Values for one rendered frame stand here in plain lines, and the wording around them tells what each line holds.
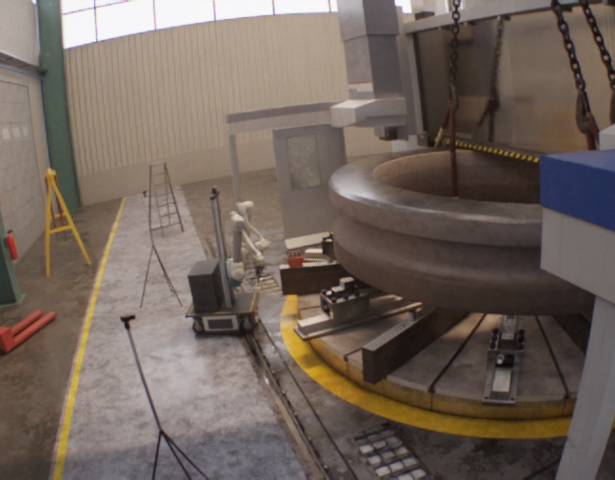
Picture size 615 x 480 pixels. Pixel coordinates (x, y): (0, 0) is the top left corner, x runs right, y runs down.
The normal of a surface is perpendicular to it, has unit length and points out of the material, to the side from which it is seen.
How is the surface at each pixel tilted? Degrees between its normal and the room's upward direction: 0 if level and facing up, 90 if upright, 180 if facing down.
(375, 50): 90
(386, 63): 90
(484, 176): 90
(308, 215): 90
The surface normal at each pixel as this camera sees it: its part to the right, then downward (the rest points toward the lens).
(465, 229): -0.55, 0.32
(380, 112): 0.31, 0.27
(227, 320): -0.01, 0.32
